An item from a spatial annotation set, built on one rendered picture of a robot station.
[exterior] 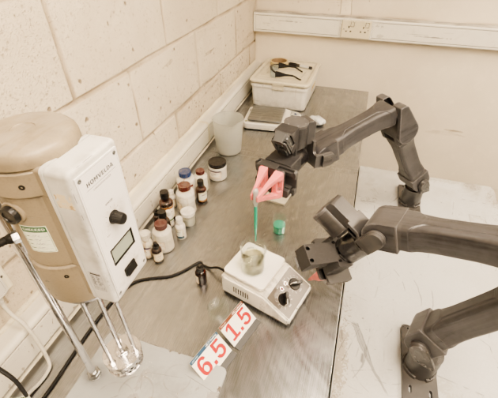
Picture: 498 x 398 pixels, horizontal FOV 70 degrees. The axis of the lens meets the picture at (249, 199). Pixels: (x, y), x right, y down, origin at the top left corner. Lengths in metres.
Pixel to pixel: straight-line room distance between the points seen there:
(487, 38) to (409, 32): 0.34
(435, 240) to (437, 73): 1.63
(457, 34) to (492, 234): 1.57
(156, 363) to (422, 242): 0.61
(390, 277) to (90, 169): 0.87
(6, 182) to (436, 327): 0.71
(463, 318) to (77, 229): 0.63
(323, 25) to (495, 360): 1.65
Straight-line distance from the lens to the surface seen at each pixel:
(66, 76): 0.92
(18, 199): 0.42
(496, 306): 0.71
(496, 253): 0.64
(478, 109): 2.32
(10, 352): 0.92
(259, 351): 0.89
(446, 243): 0.65
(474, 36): 2.13
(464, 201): 1.45
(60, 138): 0.40
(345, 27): 2.06
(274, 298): 0.89
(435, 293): 1.09
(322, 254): 0.72
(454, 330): 0.78
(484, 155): 2.46
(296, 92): 1.84
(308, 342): 0.91
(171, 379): 0.87
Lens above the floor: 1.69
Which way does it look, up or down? 39 degrees down
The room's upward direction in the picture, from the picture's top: straight up
